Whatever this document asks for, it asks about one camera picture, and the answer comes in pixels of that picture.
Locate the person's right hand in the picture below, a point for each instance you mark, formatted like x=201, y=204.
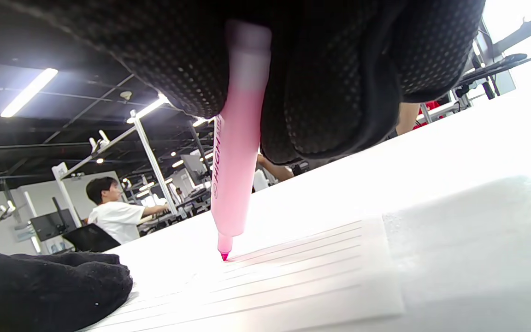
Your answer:
x=339, y=69

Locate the person's left hand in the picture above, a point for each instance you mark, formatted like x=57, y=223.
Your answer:
x=39, y=295

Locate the pink highlighter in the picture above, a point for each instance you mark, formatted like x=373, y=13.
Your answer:
x=235, y=184

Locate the white lined paper sheet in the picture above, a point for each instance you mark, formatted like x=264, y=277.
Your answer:
x=293, y=276

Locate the black monitor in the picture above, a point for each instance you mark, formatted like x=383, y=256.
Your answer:
x=53, y=224

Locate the black swivel chair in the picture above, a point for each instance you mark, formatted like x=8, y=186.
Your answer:
x=90, y=237

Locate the black desk mat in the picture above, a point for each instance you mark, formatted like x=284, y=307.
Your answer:
x=480, y=74

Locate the black computer mouse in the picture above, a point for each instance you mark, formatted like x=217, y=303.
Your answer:
x=514, y=58

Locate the grey monitor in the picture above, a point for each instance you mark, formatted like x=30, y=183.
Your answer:
x=194, y=168

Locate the long ceiling light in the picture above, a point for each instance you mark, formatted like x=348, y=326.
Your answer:
x=148, y=109
x=28, y=92

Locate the white metal frame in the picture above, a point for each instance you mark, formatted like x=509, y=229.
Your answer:
x=152, y=161

